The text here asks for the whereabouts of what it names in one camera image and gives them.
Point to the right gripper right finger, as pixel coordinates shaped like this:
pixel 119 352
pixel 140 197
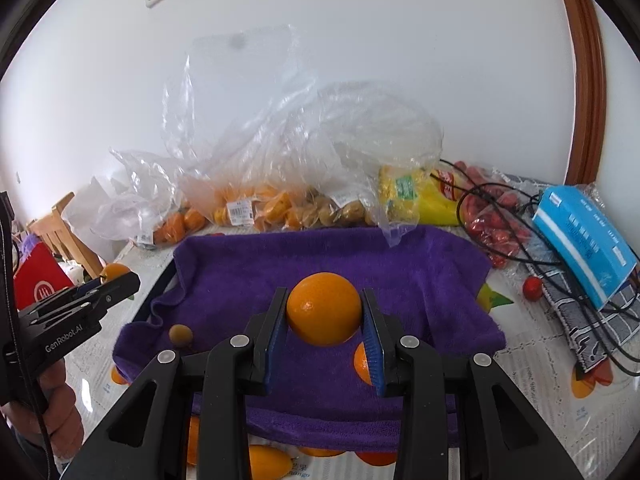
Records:
pixel 380 334

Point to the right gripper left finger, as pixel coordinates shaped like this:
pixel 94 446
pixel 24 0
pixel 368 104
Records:
pixel 268 332

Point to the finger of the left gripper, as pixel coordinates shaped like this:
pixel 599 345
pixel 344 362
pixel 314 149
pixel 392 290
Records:
pixel 82 285
pixel 107 292

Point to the small mandarin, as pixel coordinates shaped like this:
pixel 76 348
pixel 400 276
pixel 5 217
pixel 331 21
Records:
pixel 112 271

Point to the small orange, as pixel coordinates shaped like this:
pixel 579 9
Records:
pixel 360 364

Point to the large orange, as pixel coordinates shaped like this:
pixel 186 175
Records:
pixel 324 309

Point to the left hand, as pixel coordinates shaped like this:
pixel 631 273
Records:
pixel 62 419

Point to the red box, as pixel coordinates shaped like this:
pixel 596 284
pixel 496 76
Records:
pixel 38 277

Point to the purple towel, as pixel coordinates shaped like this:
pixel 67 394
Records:
pixel 430 281

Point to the wooden chair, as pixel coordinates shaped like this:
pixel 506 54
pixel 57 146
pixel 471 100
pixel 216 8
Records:
pixel 55 232

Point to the black tray under towel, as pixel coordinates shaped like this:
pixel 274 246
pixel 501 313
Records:
pixel 167 280

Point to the small brown kiwi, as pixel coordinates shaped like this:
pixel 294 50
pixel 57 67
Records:
pixel 180 335

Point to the clear bag of persimmons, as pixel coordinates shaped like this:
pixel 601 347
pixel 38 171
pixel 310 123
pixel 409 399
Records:
pixel 143 204

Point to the yellow snack package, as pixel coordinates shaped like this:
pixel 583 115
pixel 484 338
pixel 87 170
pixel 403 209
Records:
pixel 418 196

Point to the loose red cherry tomato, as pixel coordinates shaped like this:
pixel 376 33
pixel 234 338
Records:
pixel 532 288

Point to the bag of red tomatoes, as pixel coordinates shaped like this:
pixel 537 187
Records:
pixel 493 211

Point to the clear plastic bag of oranges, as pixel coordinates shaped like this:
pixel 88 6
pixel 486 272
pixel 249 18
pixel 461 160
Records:
pixel 261 142

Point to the grey patterned cloth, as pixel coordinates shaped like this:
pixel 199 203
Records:
pixel 594 335

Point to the blue tissue box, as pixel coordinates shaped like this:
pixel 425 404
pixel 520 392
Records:
pixel 591 247

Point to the wooden door frame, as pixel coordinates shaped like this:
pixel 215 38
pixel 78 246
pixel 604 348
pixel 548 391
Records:
pixel 590 92

